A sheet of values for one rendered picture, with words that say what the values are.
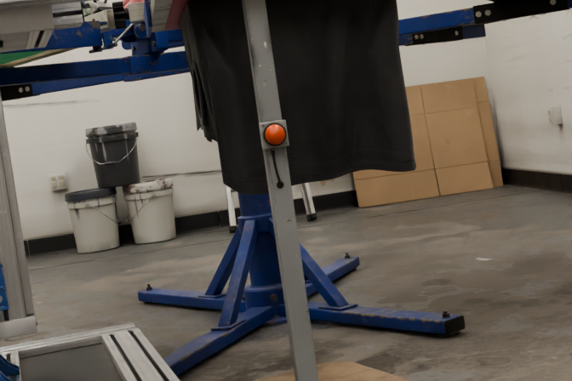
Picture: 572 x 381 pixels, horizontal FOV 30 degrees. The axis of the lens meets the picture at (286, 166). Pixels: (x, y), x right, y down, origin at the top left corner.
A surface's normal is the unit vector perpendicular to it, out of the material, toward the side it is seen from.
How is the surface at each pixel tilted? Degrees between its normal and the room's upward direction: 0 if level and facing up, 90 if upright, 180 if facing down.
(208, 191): 90
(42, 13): 90
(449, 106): 82
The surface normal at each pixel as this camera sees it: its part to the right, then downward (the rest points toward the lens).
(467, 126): 0.11, -0.18
